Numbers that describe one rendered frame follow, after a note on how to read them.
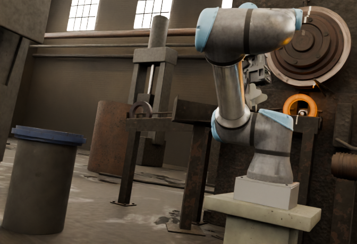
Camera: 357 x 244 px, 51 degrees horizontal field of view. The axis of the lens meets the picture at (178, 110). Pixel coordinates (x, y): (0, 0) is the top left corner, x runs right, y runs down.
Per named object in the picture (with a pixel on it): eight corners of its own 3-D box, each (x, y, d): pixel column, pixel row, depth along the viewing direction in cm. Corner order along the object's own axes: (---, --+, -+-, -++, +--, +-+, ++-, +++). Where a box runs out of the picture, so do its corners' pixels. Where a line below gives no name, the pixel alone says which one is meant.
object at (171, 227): (155, 222, 215) (174, 98, 223) (201, 228, 218) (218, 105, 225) (157, 230, 195) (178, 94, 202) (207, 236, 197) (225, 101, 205)
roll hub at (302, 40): (276, 67, 216) (282, 20, 219) (328, 68, 203) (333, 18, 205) (273, 65, 212) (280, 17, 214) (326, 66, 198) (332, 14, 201)
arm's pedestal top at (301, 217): (309, 232, 104) (311, 217, 104) (202, 208, 118) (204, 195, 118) (320, 220, 132) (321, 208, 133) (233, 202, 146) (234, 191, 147)
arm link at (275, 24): (298, 10, 87) (304, 2, 130) (250, 9, 90) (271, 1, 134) (293, 60, 90) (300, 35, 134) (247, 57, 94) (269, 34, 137)
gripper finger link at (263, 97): (267, 109, 135) (264, 84, 136) (252, 112, 138) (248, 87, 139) (270, 110, 137) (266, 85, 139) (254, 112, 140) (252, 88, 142)
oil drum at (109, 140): (107, 169, 519) (117, 106, 528) (142, 176, 489) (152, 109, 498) (76, 168, 468) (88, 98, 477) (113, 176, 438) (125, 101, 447)
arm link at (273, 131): (290, 153, 119) (295, 110, 120) (247, 148, 123) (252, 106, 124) (291, 152, 131) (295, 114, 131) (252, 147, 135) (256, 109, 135)
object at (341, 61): (263, 86, 229) (272, 12, 234) (347, 90, 206) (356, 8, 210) (260, 84, 224) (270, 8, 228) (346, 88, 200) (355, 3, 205)
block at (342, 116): (334, 148, 207) (338, 105, 210) (350, 150, 204) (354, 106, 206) (331, 146, 198) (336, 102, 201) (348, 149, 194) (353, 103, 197)
